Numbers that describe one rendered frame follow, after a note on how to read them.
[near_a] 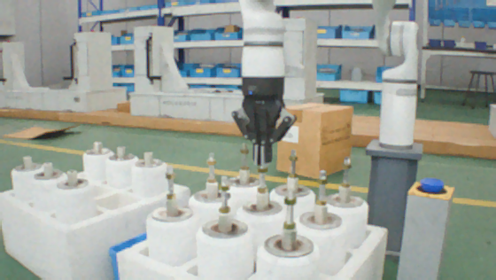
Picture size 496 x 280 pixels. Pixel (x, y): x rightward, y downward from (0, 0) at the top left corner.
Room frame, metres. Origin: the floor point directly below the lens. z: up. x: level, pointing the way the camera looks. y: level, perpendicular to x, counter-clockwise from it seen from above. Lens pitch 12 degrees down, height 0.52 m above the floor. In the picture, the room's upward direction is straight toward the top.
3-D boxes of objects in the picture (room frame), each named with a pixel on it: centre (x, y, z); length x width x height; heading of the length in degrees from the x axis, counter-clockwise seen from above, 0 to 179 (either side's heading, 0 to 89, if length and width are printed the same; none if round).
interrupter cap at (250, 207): (0.73, -0.03, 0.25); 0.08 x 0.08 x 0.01
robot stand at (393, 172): (1.05, -0.41, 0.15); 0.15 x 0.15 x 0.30; 65
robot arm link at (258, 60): (0.74, -0.04, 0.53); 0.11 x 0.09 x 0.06; 144
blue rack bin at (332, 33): (5.53, -1.07, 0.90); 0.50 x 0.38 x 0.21; 155
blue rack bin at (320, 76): (5.52, -1.07, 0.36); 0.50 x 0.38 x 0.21; 157
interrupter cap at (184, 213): (0.69, 0.13, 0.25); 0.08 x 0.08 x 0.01
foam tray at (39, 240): (1.03, 0.42, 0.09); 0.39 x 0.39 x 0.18; 55
